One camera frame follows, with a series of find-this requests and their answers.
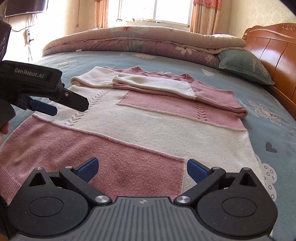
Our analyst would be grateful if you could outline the folded pink floral quilt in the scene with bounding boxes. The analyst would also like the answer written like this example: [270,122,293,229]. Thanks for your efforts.
[42,26,246,67]

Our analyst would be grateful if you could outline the person's left hand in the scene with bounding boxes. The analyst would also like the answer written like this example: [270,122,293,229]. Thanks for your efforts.
[0,122,9,145]

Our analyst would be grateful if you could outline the wooden headboard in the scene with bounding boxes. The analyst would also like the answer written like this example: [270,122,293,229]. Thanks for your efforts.
[242,23,296,118]

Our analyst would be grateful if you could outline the right striped curtain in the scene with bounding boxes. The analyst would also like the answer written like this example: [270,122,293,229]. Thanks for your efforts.
[189,0,222,35]

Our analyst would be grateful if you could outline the white power strip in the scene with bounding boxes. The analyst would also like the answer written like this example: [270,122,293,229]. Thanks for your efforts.
[25,28,34,44]

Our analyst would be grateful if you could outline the black wall television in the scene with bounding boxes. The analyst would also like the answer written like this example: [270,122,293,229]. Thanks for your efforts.
[4,0,48,17]

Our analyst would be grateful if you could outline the television power cable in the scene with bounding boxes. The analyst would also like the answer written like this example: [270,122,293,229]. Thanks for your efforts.
[10,14,35,62]

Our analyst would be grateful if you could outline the pink and cream sweater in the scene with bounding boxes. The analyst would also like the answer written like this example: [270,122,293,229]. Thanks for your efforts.
[1,67,263,202]

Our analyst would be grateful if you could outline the striped curtain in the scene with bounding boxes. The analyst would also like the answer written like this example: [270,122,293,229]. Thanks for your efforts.
[94,0,109,29]
[189,0,222,35]

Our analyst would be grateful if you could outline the left striped curtain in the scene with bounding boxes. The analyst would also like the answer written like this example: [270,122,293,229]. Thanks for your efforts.
[94,0,109,29]

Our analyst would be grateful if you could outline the teal flowers pillow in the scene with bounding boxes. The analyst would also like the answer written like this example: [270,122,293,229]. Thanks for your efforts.
[218,49,274,85]

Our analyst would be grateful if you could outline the teal floral bed sheet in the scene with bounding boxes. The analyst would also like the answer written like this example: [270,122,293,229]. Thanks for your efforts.
[0,50,296,241]

